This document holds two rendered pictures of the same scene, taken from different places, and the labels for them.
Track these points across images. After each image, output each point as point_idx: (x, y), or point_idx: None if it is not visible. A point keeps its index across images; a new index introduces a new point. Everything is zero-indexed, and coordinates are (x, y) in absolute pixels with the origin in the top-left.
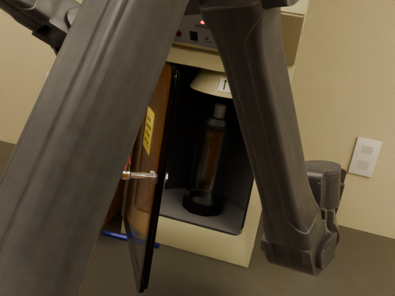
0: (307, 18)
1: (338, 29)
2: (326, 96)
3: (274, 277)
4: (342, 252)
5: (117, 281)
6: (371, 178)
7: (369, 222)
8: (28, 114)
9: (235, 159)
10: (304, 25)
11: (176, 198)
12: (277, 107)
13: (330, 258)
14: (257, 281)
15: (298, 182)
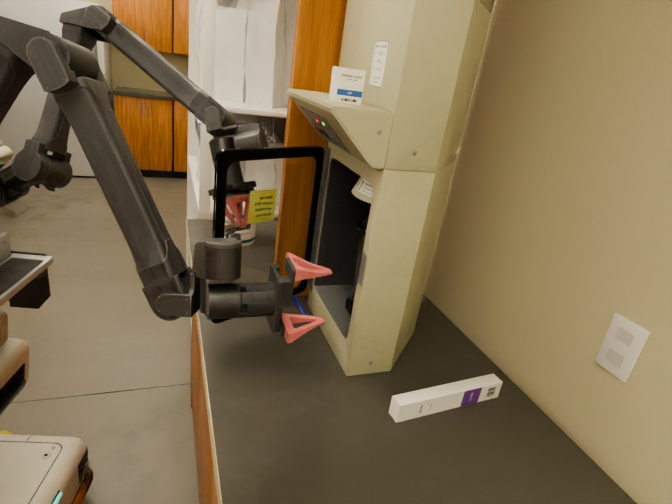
0: (580, 127)
1: (616, 143)
2: (586, 240)
3: (353, 396)
4: (486, 441)
5: (245, 322)
6: (626, 384)
7: (612, 454)
8: None
9: None
10: (576, 137)
11: None
12: (93, 161)
13: (178, 313)
14: (332, 386)
15: (130, 226)
